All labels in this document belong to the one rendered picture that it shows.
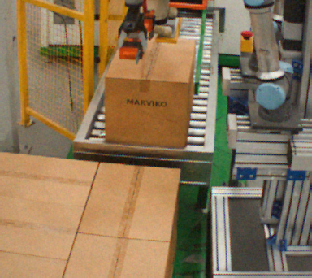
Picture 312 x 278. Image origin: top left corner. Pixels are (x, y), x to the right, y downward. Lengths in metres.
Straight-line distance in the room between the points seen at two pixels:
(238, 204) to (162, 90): 0.82
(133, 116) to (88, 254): 0.88
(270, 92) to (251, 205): 1.25
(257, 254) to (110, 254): 0.88
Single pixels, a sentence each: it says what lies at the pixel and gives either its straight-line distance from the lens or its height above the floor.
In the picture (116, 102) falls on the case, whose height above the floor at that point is 0.82.
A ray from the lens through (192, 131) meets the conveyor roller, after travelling 3.55.
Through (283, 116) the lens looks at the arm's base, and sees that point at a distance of 2.64.
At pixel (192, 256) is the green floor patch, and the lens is 3.51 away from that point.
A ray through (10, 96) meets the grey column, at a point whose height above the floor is 0.48.
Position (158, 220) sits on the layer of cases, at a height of 0.54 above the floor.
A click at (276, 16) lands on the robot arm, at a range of 3.14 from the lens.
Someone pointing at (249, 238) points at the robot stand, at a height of 0.21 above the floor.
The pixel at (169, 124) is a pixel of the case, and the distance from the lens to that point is 3.23.
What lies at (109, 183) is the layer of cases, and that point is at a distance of 3.10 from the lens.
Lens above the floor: 2.24
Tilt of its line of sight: 28 degrees down
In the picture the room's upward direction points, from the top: 2 degrees clockwise
